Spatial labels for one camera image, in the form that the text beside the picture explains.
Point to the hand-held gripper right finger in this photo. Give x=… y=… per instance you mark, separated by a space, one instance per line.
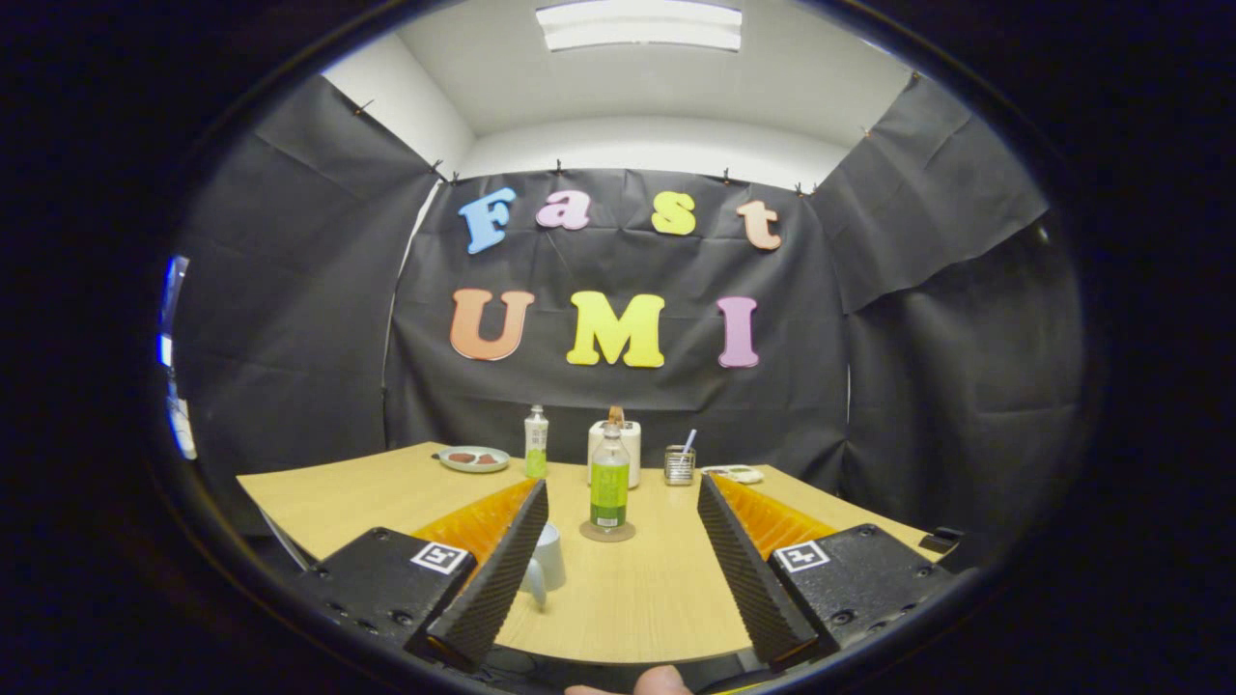
x=748 y=579

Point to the green label juice bottle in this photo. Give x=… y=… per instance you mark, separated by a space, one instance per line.
x=609 y=497

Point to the wooden table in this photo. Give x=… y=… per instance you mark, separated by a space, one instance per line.
x=328 y=502

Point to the small capped green bottle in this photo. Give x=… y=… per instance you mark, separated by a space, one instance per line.
x=536 y=463

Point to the round brown coaster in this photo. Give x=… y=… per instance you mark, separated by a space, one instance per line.
x=623 y=534

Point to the white cup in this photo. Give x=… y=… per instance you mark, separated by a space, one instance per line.
x=550 y=560

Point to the toast slice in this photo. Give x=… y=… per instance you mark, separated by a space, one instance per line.
x=615 y=416

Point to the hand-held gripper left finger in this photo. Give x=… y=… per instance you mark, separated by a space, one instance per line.
x=497 y=579

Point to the small black object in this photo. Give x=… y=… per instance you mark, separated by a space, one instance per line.
x=941 y=541

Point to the white divided dish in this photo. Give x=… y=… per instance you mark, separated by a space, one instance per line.
x=734 y=474

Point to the ceiling light panel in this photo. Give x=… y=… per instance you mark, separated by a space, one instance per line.
x=637 y=26

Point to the pale green plate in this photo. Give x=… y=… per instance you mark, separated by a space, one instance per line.
x=473 y=467

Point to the cream toaster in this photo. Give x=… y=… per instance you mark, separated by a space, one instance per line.
x=633 y=454

